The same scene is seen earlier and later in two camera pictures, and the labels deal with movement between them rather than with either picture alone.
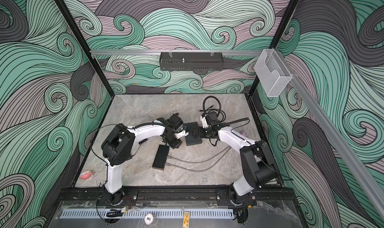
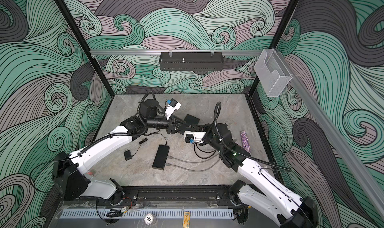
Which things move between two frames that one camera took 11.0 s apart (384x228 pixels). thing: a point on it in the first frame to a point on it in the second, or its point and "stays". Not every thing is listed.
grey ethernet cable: x=172 y=165 stays
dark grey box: x=194 y=136 to x=191 y=120
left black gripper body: x=173 y=140 to x=170 y=128
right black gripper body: x=205 y=132 stays
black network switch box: x=161 y=157 stays
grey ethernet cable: x=173 y=157 stays
